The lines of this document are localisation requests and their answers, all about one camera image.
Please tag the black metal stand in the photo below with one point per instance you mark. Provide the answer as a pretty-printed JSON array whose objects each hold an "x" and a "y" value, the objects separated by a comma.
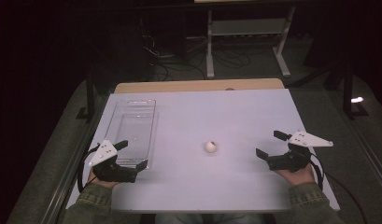
[
  {"x": 90, "y": 96},
  {"x": 347, "y": 90}
]

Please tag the person's left hand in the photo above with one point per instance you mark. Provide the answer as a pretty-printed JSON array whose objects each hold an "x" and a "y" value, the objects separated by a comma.
[{"x": 100, "y": 183}]

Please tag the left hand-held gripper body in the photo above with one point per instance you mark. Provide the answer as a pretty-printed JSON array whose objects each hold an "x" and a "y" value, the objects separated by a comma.
[{"x": 112, "y": 172}]

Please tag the person's right hand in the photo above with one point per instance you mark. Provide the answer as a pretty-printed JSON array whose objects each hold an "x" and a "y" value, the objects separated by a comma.
[{"x": 299, "y": 177}]

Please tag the metal frame rail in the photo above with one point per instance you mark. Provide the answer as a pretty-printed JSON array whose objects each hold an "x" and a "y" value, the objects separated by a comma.
[
  {"x": 65, "y": 177},
  {"x": 367, "y": 154}
]

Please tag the white metal table frame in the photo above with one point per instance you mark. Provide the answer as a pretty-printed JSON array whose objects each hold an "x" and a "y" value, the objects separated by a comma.
[{"x": 247, "y": 27}]

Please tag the small bright light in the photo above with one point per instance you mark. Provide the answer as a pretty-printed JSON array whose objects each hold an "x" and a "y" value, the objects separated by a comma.
[{"x": 357, "y": 100}]

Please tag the small white ball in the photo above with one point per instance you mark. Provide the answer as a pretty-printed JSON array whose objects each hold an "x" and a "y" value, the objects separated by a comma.
[{"x": 211, "y": 147}]

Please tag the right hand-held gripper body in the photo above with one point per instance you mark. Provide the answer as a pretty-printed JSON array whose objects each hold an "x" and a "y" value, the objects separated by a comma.
[{"x": 291, "y": 161}]

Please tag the clear plastic container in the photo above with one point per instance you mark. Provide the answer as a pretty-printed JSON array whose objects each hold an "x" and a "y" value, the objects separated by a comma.
[{"x": 132, "y": 124}]

